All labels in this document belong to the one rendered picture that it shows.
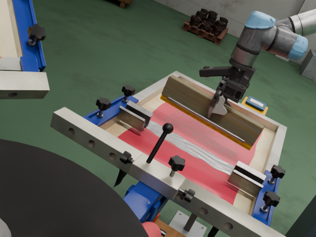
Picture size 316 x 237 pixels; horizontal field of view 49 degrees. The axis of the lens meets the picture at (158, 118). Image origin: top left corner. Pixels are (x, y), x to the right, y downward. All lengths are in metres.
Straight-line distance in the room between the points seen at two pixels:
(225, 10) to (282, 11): 1.22
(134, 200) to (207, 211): 0.21
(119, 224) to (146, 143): 0.81
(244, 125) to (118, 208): 0.85
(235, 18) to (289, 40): 7.08
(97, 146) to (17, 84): 0.26
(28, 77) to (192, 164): 0.57
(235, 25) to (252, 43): 7.11
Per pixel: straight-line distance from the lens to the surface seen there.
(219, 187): 1.10
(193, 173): 1.10
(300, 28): 1.22
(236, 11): 8.14
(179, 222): 2.34
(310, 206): 1.80
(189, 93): 1.17
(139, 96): 1.33
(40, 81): 0.88
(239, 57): 1.08
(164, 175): 0.83
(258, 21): 1.06
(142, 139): 1.14
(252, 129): 1.16
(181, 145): 1.19
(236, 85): 1.10
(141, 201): 0.79
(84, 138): 0.95
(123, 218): 0.35
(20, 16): 1.03
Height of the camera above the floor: 1.56
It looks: 28 degrees down
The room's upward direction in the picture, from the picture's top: 22 degrees clockwise
